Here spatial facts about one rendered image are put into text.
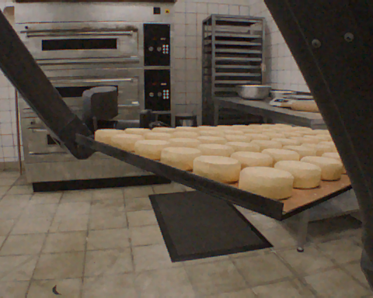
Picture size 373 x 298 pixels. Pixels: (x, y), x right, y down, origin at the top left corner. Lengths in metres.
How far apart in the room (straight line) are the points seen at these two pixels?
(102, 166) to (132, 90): 0.81
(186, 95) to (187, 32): 0.83
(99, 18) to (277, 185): 2.97
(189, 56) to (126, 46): 1.35
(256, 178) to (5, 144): 4.22
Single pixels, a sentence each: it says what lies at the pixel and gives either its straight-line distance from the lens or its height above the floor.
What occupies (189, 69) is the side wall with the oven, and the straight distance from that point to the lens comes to 4.25.
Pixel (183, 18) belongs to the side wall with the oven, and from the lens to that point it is 4.30.
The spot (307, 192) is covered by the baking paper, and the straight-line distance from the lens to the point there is 0.32.
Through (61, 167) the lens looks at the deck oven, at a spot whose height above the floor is 0.26.
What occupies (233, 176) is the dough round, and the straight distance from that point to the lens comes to 0.32.
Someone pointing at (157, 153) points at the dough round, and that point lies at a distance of 0.41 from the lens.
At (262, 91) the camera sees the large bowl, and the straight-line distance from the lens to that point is 3.19.
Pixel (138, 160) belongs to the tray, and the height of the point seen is 1.01.
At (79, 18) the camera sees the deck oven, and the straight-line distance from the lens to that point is 3.17.
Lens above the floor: 1.10
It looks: 12 degrees down
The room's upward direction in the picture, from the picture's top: straight up
